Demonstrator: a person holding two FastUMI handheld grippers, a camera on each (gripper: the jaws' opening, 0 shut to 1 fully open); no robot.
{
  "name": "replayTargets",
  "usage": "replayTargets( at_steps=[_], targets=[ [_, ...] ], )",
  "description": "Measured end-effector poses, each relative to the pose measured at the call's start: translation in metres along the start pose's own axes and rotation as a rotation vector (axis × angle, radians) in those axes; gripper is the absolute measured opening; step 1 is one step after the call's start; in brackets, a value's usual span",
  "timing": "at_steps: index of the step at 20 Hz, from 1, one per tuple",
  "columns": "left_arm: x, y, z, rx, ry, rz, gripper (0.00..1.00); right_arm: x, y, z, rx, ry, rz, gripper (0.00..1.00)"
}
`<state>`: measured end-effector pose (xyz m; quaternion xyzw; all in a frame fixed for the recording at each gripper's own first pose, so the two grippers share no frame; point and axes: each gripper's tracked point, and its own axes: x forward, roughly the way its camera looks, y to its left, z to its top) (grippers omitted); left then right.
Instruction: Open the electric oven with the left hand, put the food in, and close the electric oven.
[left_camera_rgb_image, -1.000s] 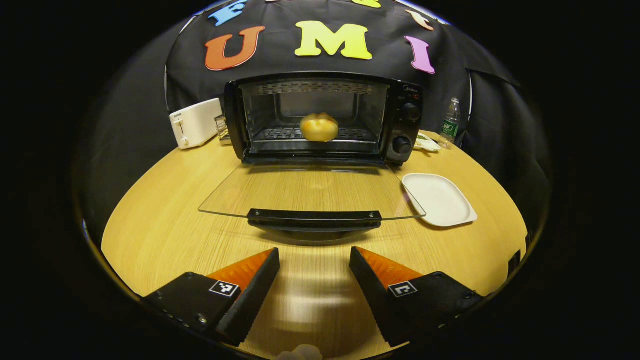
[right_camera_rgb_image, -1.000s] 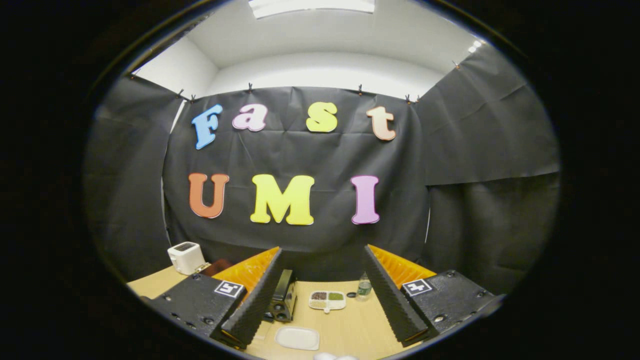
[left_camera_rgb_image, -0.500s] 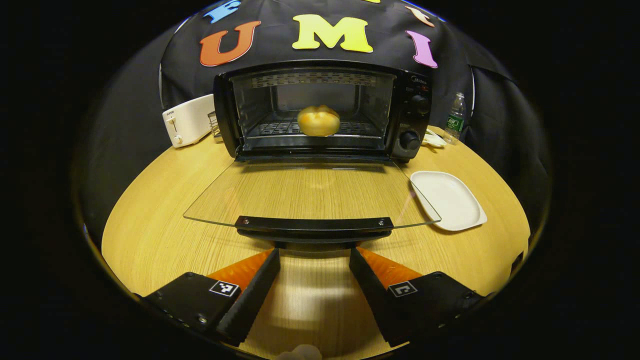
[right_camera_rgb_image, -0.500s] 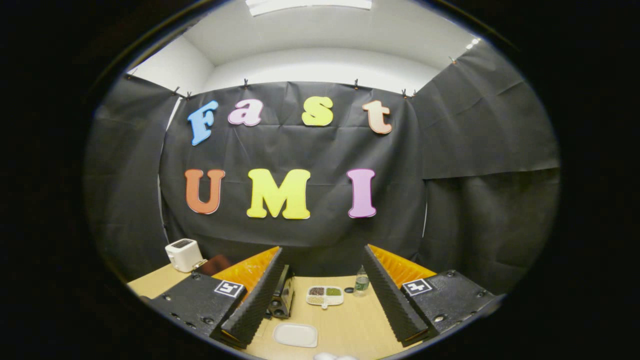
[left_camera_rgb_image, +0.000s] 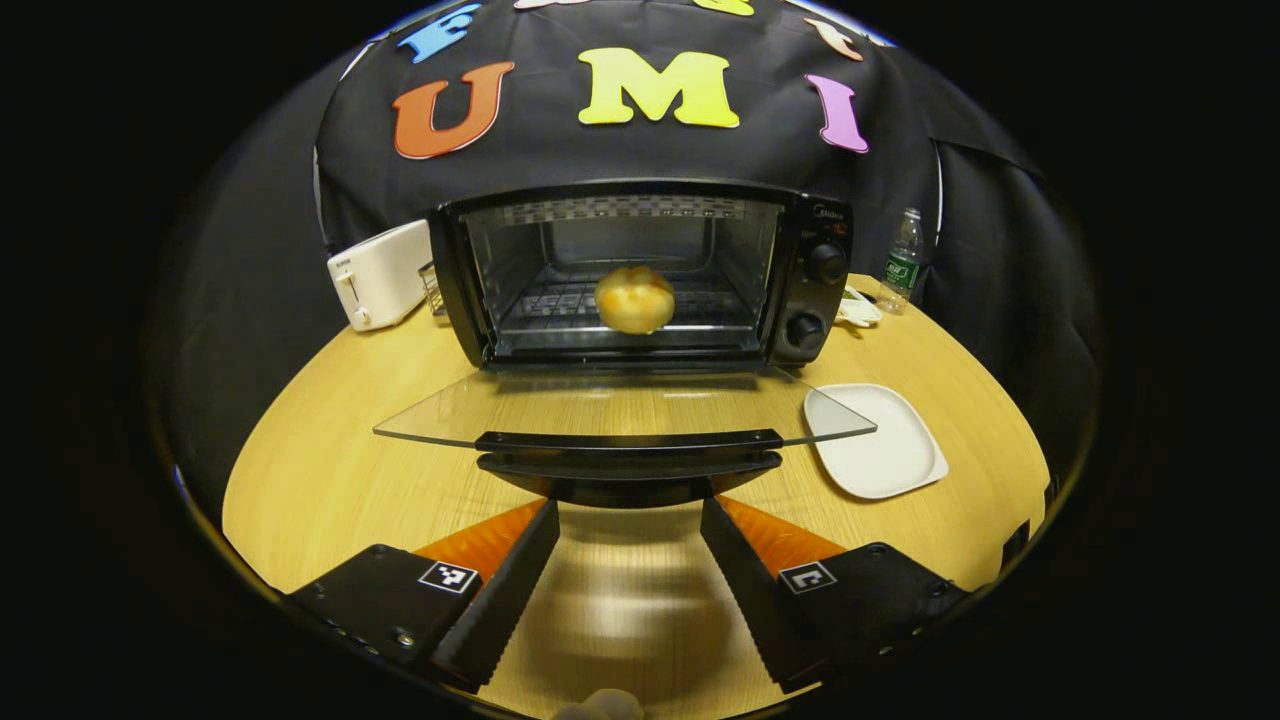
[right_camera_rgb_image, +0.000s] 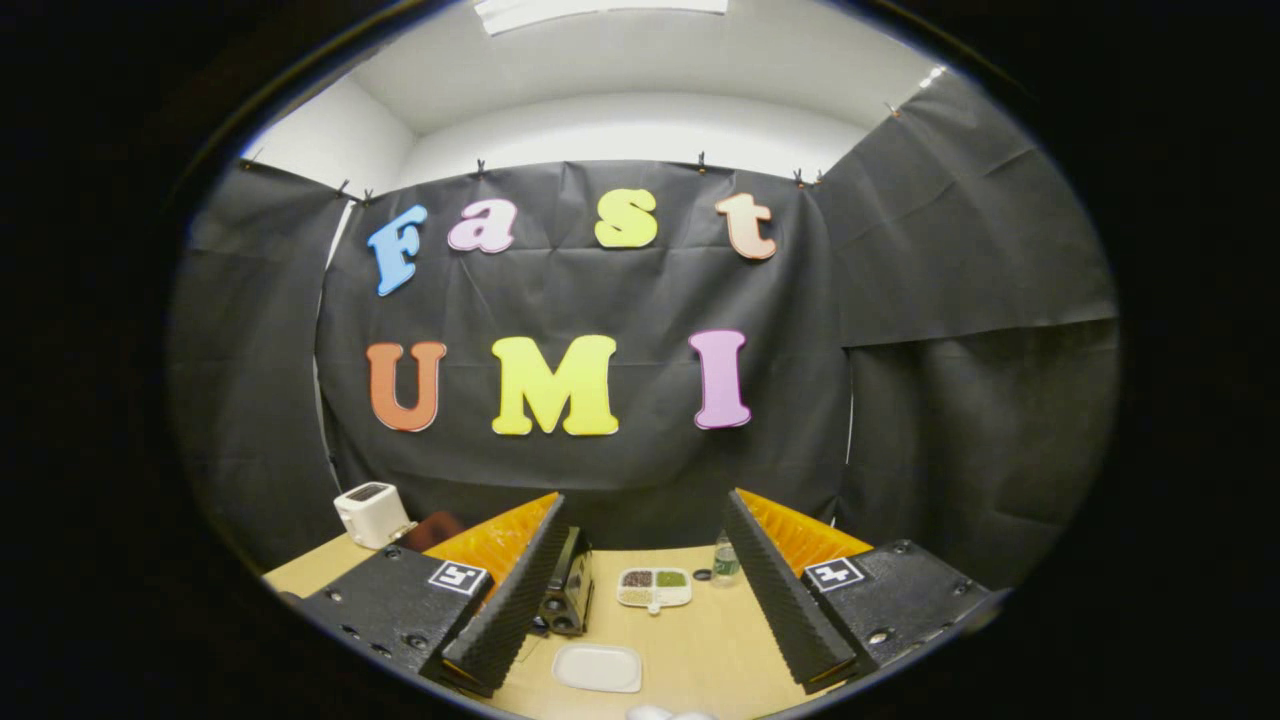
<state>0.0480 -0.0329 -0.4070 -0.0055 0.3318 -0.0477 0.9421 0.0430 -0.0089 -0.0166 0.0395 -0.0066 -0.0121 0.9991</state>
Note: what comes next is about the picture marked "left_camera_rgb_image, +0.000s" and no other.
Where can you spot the golden bread roll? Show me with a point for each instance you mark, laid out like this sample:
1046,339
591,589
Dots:
634,300

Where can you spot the black electric oven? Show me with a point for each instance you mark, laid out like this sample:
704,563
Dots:
812,295

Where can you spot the white toaster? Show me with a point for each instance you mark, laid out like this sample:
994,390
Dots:
385,275

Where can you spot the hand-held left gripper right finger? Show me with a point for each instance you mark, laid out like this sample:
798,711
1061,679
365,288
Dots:
750,590

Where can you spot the clear plastic water bottle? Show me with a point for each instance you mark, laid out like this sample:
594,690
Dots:
902,270

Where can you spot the white square plate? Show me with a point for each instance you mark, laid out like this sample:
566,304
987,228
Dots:
890,450

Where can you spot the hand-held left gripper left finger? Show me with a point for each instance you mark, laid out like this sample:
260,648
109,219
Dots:
510,590

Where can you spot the white divided dish with grains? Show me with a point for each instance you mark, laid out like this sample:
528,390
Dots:
858,312

